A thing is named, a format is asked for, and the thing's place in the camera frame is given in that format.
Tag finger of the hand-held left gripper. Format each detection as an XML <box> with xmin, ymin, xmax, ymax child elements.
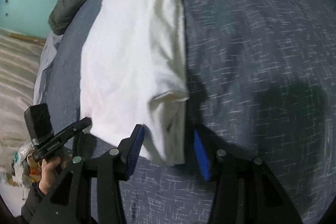
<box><xmin>70</xmin><ymin>117</ymin><xmax>92</xmax><ymax>136</ymax></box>

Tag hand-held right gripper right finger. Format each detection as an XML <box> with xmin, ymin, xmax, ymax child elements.
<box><xmin>194</xmin><ymin>128</ymin><xmax>302</xmax><ymax>224</ymax></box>

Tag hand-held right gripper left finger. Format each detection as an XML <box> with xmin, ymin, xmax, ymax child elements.
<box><xmin>29</xmin><ymin>124</ymin><xmax>145</xmax><ymax>224</ymax></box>

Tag white polo shirt black trim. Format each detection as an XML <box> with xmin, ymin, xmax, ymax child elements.
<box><xmin>79</xmin><ymin>0</ymin><xmax>190</xmax><ymax>167</ymax></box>

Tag person's left forearm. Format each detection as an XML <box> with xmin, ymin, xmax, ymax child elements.
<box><xmin>21</xmin><ymin>185</ymin><xmax>46</xmax><ymax>224</ymax></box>

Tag person's left hand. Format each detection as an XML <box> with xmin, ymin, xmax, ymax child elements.
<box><xmin>38</xmin><ymin>154</ymin><xmax>70</xmax><ymax>195</ymax></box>

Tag crumpled plastic bags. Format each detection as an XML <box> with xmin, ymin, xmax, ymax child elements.
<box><xmin>10</xmin><ymin>144</ymin><xmax>42</xmax><ymax>188</ymax></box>

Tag light grey blanket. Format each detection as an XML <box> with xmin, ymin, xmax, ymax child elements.
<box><xmin>33</xmin><ymin>31</ymin><xmax>63</xmax><ymax>106</ymax></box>

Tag wooden strip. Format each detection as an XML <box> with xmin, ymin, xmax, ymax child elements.
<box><xmin>9</xmin><ymin>33</ymin><xmax>47</xmax><ymax>43</ymax></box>

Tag bed with blue sheet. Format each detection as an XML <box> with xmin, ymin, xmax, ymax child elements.
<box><xmin>45</xmin><ymin>0</ymin><xmax>336</xmax><ymax>224</ymax></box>

